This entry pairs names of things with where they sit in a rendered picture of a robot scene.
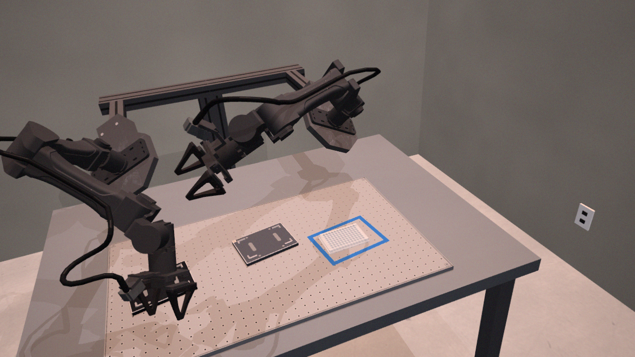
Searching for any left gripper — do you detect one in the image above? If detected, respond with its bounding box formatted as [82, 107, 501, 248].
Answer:
[174, 119, 246, 201]

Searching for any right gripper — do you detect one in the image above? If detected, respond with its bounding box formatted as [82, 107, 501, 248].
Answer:
[125, 246, 197, 320]

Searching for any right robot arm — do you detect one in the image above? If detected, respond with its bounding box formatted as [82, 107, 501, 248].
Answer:
[1, 121, 175, 254]

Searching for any blue tape outline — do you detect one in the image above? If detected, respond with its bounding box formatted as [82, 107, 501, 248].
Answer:
[307, 216, 390, 266]

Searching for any white well plate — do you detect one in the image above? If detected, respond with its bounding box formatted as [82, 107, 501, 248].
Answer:
[318, 223, 370, 255]

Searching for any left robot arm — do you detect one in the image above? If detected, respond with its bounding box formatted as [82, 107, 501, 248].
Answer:
[183, 59, 365, 156]

